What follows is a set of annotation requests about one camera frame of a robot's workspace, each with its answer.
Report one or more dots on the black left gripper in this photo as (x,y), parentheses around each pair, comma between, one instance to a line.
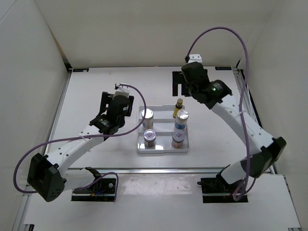
(105,99)

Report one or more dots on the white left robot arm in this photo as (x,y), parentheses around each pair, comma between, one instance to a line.
(48,174)

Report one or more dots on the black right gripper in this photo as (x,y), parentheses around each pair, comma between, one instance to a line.
(175,89)

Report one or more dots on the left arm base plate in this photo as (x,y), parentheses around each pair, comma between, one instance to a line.
(104,189)

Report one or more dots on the yellow small sauce bottle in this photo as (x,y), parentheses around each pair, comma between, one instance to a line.
(178,106)

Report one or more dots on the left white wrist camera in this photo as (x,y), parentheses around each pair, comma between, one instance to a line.
(121,90)

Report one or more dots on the blue-label bead shaker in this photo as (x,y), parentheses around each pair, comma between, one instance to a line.
(148,122)

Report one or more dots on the white-lid dark spice jar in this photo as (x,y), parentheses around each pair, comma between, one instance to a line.
(149,138)

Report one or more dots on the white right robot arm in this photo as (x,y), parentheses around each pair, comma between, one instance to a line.
(263,148)

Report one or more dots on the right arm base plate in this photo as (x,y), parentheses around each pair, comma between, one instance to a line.
(216,191)

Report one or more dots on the white organizer tray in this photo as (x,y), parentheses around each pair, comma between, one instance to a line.
(164,128)

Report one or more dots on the white-lid pinkish spice jar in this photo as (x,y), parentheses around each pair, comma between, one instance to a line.
(178,139)

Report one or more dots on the aluminium rail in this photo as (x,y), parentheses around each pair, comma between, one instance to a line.
(193,170)

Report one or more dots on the blue-label salt shaker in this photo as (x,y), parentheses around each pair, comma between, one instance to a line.
(181,119)

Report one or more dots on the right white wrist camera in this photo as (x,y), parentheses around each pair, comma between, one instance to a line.
(193,58)

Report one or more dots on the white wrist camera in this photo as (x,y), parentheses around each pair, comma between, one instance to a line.
(121,90)
(193,58)

